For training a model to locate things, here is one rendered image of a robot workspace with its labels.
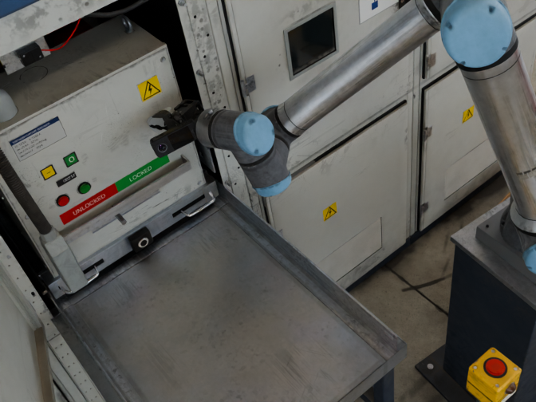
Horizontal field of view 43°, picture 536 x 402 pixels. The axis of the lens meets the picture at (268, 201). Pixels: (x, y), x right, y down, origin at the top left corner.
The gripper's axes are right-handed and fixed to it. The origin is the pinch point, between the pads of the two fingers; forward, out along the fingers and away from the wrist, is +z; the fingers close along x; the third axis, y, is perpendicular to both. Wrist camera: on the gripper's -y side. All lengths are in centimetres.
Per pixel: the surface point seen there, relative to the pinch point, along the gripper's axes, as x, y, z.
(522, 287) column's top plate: -68, 34, -72
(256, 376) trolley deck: -49, -27, -36
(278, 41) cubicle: 2.4, 36.3, -15.9
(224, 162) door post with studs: -23.7, 15.3, -0.4
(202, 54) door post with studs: 10.3, 16.4, -10.4
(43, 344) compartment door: -35, -50, 15
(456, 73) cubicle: -51, 106, -21
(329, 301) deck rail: -49, -1, -40
